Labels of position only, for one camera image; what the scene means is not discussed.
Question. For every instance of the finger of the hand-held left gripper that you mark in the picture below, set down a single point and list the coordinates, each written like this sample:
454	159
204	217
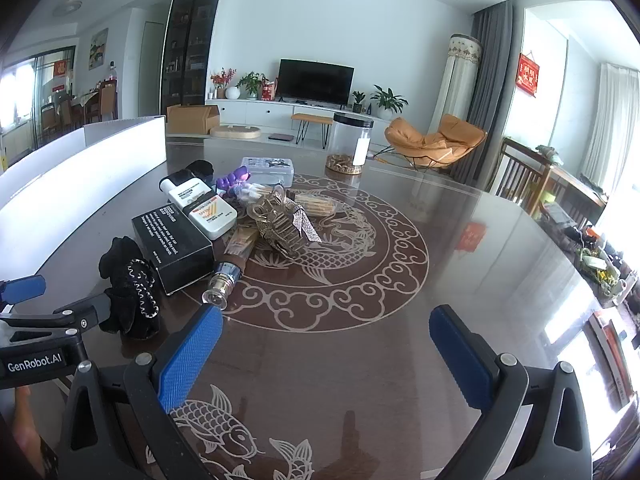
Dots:
22	290
90	310

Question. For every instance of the white sunscreen bottle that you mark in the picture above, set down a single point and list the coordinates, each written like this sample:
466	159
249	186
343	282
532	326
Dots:
212	220

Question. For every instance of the red flowers in vase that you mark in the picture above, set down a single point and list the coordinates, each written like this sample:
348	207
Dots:
221	80

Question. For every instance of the wooden bench with hairpin legs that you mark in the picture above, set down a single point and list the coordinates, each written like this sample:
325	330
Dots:
312	118

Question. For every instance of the white sheer curtain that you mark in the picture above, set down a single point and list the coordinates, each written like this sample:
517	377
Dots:
612	125

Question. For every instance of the dining table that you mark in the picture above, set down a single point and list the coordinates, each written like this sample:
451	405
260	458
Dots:
89	97

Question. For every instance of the round cat scratcher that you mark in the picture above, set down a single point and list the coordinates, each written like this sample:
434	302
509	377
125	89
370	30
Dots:
235	132

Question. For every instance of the covered standing air conditioner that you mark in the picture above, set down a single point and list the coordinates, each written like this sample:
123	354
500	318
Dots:
457	80

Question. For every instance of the white television cabinet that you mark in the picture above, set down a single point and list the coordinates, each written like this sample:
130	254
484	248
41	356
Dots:
260	112

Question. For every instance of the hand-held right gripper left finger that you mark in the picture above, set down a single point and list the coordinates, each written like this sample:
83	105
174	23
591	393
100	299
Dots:
190	350

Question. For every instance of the white cardboard box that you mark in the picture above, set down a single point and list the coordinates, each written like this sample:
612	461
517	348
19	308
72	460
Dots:
75	175

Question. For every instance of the grey curtain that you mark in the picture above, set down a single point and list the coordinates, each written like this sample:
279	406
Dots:
487	85

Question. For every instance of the wooden dining chair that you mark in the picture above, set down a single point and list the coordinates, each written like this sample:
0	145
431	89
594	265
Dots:
48	117
67	112
108	102

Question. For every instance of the wall painting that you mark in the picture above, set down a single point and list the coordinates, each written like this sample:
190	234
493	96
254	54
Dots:
98	49

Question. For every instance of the black product box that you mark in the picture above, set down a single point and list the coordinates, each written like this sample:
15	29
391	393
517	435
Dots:
175	250

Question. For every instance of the clear plastic case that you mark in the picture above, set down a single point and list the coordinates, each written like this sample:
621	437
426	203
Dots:
270	172

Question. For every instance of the pile of assorted clutter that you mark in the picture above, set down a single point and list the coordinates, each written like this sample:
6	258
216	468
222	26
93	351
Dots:
595	260

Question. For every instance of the black television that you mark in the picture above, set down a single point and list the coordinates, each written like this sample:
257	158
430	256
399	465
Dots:
315	80

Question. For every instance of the green potted plant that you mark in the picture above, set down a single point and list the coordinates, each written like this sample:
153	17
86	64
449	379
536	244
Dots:
251	84

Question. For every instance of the person's left forearm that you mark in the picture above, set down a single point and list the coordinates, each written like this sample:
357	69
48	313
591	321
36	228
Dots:
27	420

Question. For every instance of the dark glass cabinet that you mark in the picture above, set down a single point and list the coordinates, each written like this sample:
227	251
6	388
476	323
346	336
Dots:
192	45

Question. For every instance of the gold cosmetic tube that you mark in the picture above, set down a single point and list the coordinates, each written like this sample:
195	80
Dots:
235	255

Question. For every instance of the black fabric hair accessory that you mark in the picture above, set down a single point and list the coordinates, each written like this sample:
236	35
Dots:
122	270

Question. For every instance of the clear jar with black lid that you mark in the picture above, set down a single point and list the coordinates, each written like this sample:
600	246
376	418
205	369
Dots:
345	140

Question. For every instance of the orange lounge chair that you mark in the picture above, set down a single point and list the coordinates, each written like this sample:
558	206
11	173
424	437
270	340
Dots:
435	142

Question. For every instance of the round ceiling light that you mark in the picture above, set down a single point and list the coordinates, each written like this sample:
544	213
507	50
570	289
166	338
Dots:
67	7

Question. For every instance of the small potted plant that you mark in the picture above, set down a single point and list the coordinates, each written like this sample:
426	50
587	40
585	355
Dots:
358	101

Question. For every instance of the red wall hanging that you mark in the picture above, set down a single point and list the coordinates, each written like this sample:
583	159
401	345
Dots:
528	74

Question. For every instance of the gold hair claw clip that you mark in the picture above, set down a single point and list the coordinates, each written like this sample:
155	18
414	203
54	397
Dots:
270	217

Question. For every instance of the rhinestone hair clip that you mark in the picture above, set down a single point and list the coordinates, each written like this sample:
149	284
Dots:
306	225

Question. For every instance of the red gift bag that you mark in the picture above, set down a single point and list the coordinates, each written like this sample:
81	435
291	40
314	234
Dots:
268	91

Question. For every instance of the brown cardboard box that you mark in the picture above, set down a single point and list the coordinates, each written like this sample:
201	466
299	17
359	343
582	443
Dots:
190	120

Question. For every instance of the black pouch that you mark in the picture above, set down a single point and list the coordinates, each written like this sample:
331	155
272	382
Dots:
200	167

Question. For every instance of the dark floor scale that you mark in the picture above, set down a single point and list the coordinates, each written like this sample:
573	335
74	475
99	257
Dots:
280	136

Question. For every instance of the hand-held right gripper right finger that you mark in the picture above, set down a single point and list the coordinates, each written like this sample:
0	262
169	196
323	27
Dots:
460	355

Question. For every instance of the red door decoration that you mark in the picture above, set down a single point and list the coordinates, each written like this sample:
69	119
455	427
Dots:
60	68

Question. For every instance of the large leafy potted plant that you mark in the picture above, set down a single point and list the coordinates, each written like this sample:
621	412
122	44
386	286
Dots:
389	100

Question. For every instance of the purple toy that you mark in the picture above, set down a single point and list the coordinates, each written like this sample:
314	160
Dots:
235	177

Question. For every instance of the bundle of wooden sticks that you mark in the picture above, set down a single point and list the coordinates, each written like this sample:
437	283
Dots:
315	205

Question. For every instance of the white round vase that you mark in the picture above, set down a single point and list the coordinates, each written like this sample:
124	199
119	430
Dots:
232	93

